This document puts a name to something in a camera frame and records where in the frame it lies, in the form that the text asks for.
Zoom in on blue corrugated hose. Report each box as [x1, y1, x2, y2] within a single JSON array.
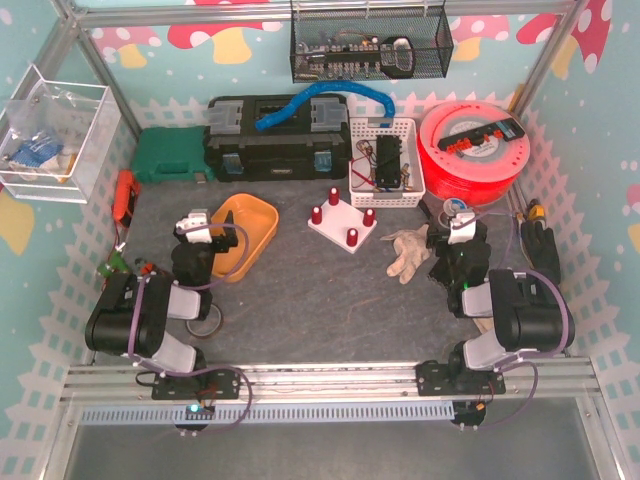
[[254, 82, 396, 132]]

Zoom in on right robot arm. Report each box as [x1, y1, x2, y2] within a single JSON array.
[[426, 205, 575, 387]]

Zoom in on orange handled pliers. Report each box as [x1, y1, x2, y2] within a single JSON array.
[[134, 257, 163, 277]]

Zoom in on brown tape roll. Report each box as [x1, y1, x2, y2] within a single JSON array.
[[185, 304, 224, 339]]

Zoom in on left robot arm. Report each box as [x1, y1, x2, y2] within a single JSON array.
[[85, 210, 244, 377]]

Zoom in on black power strip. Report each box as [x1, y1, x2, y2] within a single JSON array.
[[437, 118, 525, 154]]

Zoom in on small solder wire spool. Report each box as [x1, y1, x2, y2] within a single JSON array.
[[438, 198, 467, 229]]

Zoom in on white peg base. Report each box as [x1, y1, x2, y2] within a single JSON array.
[[307, 200, 377, 254]]

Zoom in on blue white glove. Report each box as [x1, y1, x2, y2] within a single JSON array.
[[9, 132, 63, 173]]

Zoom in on orange plastic tray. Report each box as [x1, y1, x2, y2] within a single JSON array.
[[211, 193, 279, 283]]

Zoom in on black wire mesh basket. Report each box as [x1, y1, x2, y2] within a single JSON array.
[[289, 6, 454, 83]]

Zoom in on red filament spool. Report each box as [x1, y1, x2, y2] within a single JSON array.
[[417, 100, 531, 206]]

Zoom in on black tool box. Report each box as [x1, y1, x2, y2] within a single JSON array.
[[203, 93, 352, 182]]

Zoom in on white plastic basket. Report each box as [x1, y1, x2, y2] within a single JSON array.
[[348, 117, 426, 208]]

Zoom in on red large spring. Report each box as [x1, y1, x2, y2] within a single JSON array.
[[362, 208, 376, 228]]

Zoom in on orange black meter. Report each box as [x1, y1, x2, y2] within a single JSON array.
[[112, 169, 140, 228]]

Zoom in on beige work glove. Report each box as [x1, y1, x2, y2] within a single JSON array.
[[381, 223, 431, 285]]

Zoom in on black aluminium extrusion block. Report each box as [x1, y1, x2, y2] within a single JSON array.
[[429, 257, 453, 289]]

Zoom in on green tool case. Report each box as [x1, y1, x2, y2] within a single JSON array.
[[131, 126, 215, 183]]

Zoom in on clear acrylic box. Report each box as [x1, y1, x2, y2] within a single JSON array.
[[1, 65, 121, 204]]

